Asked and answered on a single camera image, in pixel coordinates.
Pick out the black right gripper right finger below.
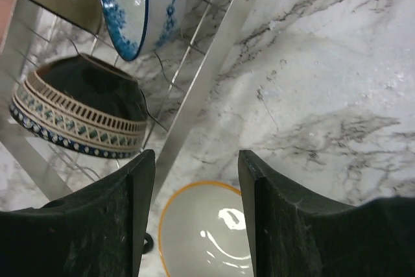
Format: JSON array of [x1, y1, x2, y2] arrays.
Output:
[[238, 150, 414, 276]]

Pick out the dark patterned cream-inside bowl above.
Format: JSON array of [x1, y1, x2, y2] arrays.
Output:
[[9, 53, 148, 159]]

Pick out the blue and white bowl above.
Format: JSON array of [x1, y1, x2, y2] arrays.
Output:
[[101, 0, 191, 62]]

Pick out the steel wire dish rack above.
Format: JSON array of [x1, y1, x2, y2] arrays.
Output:
[[0, 0, 273, 252]]

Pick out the beige speckled bowl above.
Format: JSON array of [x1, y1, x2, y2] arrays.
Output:
[[158, 181, 254, 277]]

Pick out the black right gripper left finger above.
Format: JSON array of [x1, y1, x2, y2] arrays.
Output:
[[1, 150, 156, 276]]

